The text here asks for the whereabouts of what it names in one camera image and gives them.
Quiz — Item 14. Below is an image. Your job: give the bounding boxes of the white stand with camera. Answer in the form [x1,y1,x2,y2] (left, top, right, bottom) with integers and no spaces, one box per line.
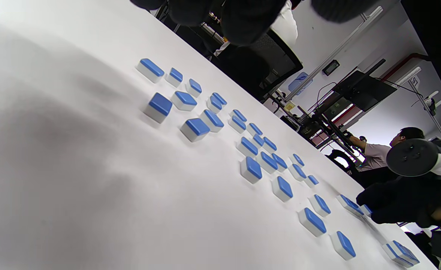
[408,77,441,139]

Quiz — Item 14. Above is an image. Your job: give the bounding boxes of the blue mahjong tiles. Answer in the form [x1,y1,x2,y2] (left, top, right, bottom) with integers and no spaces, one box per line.
[136,58,356,261]

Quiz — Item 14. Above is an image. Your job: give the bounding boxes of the grey right hand controller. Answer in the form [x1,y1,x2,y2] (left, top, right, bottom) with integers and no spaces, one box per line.
[386,138,441,179]

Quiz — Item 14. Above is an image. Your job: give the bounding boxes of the black office chair chrome base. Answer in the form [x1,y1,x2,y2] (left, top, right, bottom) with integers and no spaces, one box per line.
[211,29,304,101]

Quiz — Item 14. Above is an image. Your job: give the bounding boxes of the small black wall display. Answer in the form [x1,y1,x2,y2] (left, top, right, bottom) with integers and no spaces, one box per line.
[322,60,340,77]

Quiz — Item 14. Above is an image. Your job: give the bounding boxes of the cluttered equipment desk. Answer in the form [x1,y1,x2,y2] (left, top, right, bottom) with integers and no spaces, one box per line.
[265,92,367,158]

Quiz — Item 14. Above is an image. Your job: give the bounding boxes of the person's left hand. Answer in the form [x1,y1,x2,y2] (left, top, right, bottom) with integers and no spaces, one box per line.
[130,0,441,113]

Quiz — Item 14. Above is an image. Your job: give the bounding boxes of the white wall conduit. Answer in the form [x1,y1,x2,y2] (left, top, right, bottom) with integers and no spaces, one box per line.
[285,7,384,102]

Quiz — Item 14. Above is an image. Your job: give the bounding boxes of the black office chair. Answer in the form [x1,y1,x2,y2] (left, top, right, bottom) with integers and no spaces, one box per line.
[325,149,399,190]

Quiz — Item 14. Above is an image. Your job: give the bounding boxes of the person's right hand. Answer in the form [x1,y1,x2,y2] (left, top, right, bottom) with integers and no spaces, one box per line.
[356,176,441,260]

